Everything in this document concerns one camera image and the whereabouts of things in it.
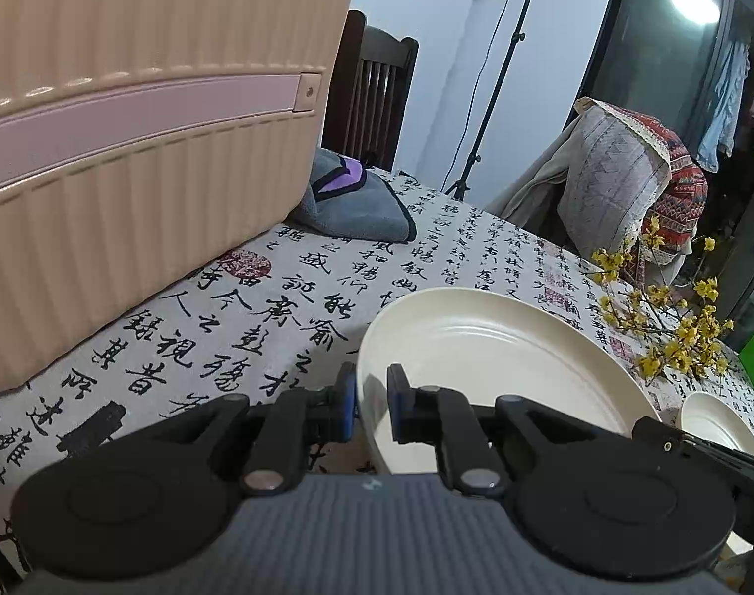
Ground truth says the grey purple cloth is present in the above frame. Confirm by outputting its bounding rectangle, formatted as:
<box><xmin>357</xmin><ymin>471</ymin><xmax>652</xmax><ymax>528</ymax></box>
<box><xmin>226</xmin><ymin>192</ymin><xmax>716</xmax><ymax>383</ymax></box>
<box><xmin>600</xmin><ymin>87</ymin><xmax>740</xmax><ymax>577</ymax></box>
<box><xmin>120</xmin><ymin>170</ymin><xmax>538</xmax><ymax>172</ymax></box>
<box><xmin>288</xmin><ymin>149</ymin><xmax>418</xmax><ymax>244</ymax></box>

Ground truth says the calligraphy print tablecloth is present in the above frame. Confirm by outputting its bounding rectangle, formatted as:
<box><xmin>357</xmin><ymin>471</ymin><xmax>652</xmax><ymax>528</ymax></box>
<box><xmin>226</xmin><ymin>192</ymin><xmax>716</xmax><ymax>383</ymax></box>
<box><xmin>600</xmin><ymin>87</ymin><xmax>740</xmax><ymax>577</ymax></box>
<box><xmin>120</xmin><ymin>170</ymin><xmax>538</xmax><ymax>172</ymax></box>
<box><xmin>0</xmin><ymin>167</ymin><xmax>754</xmax><ymax>595</ymax></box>

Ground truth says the cream ribbed plate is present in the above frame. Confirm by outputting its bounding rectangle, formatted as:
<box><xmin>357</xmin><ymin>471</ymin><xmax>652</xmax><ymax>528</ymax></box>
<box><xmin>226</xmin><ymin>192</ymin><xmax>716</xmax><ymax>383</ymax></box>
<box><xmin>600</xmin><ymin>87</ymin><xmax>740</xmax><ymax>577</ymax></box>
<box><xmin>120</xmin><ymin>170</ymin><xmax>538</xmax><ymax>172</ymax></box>
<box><xmin>681</xmin><ymin>392</ymin><xmax>754</xmax><ymax>463</ymax></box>
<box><xmin>356</xmin><ymin>288</ymin><xmax>663</xmax><ymax>477</ymax></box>

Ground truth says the red patterned quilted blanket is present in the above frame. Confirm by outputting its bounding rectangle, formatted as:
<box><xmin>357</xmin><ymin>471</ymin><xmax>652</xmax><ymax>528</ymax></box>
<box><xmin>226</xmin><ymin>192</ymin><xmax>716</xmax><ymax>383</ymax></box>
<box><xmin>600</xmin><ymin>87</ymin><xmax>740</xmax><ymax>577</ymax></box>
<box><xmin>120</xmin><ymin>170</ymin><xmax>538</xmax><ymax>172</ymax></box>
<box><xmin>557</xmin><ymin>98</ymin><xmax>708</xmax><ymax>277</ymax></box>

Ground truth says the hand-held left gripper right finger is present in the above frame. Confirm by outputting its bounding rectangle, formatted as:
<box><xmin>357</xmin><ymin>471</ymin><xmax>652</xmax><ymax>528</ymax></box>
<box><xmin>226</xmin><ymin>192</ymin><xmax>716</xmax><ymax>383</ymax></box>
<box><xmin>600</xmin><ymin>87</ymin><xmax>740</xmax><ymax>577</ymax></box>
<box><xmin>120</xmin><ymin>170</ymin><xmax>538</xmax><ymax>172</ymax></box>
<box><xmin>386</xmin><ymin>364</ymin><xmax>595</xmax><ymax>497</ymax></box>

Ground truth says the yellow blossom branch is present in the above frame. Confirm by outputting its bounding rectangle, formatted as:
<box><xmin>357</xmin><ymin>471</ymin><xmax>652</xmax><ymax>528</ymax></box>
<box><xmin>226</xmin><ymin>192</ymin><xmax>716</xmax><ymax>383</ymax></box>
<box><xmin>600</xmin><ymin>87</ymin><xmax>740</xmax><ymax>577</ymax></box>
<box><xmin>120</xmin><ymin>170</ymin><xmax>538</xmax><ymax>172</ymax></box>
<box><xmin>591</xmin><ymin>217</ymin><xmax>736</xmax><ymax>383</ymax></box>

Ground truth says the studio lamp on stand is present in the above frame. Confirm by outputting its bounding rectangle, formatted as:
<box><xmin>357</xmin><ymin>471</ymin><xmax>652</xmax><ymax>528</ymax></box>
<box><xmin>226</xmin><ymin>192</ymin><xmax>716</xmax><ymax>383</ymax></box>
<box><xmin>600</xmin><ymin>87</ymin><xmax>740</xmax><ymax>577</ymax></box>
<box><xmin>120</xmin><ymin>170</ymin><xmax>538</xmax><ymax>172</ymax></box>
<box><xmin>444</xmin><ymin>0</ymin><xmax>553</xmax><ymax>202</ymax></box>

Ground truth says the dark wooden chair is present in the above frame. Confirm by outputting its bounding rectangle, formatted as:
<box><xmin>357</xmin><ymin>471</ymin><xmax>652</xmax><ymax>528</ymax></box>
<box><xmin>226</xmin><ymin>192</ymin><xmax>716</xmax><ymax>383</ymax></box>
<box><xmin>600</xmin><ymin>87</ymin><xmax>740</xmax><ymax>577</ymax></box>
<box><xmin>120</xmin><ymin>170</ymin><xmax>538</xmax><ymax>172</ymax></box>
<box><xmin>321</xmin><ymin>9</ymin><xmax>419</xmax><ymax>171</ymax></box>

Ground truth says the hanging light blue garment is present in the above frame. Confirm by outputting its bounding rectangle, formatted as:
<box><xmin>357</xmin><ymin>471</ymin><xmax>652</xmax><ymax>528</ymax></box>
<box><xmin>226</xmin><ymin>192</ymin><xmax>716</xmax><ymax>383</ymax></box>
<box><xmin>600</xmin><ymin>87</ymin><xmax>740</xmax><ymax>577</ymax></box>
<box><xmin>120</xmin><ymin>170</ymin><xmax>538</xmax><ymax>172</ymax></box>
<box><xmin>697</xmin><ymin>40</ymin><xmax>751</xmax><ymax>173</ymax></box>

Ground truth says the black lamp cable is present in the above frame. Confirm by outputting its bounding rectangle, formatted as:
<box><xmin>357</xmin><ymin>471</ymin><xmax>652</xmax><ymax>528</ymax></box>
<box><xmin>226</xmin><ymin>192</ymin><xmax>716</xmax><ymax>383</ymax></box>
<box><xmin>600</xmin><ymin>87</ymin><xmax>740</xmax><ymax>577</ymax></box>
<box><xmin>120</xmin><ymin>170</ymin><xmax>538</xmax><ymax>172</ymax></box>
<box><xmin>456</xmin><ymin>0</ymin><xmax>522</xmax><ymax>190</ymax></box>

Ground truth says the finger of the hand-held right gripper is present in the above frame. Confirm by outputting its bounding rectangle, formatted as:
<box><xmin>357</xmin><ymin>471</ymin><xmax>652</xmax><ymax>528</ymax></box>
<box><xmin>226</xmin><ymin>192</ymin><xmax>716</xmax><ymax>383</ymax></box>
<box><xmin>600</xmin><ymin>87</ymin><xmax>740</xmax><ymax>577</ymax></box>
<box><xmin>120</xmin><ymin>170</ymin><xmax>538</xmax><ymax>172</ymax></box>
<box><xmin>631</xmin><ymin>416</ymin><xmax>687</xmax><ymax>450</ymax></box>

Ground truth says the pink ribbed suitcase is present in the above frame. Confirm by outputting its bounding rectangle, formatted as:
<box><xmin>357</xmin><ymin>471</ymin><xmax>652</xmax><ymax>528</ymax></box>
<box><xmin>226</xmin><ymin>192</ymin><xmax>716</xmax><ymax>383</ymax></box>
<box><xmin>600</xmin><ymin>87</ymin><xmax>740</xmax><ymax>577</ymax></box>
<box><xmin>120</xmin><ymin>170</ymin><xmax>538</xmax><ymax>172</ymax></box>
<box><xmin>0</xmin><ymin>0</ymin><xmax>354</xmax><ymax>394</ymax></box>

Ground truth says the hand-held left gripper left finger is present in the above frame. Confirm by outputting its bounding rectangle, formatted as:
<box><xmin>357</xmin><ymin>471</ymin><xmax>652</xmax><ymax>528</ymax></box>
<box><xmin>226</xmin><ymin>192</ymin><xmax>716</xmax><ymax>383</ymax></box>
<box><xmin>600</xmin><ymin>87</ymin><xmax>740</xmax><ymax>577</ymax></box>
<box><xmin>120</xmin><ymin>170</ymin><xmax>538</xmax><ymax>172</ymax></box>
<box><xmin>147</xmin><ymin>362</ymin><xmax>361</xmax><ymax>497</ymax></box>

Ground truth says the black framed glass door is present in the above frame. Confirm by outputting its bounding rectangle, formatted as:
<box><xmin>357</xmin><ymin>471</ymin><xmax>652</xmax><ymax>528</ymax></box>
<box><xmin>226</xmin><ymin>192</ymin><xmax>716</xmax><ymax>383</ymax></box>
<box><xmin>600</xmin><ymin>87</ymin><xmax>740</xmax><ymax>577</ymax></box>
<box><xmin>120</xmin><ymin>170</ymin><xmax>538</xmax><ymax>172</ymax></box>
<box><xmin>578</xmin><ymin>0</ymin><xmax>754</xmax><ymax>336</ymax></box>

